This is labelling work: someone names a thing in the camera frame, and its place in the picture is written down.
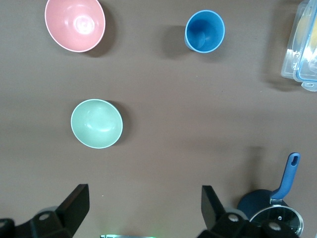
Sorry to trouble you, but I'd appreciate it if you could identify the pink bowl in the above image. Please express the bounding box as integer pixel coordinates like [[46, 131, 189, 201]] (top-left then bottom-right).
[[44, 0, 106, 53]]

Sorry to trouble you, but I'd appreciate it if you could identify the green bowl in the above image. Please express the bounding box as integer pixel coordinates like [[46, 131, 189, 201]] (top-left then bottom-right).
[[70, 98, 124, 150]]

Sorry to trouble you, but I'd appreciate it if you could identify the yellow fruit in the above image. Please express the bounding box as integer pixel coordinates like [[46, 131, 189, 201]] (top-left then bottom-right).
[[297, 14, 317, 48]]

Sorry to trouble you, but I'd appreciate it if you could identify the dark saucepan blue handle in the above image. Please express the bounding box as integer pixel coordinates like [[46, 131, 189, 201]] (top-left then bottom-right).
[[237, 152, 302, 224]]

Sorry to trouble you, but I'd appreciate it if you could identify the blue cup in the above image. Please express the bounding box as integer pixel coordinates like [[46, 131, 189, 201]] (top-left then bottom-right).
[[184, 9, 226, 54]]

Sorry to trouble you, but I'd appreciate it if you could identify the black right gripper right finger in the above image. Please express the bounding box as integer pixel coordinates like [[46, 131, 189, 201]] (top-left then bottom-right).
[[199, 185, 301, 238]]

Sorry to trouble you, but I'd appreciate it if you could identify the clear plastic container blue lid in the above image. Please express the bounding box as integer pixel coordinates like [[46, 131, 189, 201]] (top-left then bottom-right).
[[280, 0, 317, 93]]

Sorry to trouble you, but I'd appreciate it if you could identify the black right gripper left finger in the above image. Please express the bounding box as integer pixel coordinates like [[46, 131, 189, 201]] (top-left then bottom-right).
[[14, 183, 90, 238]]

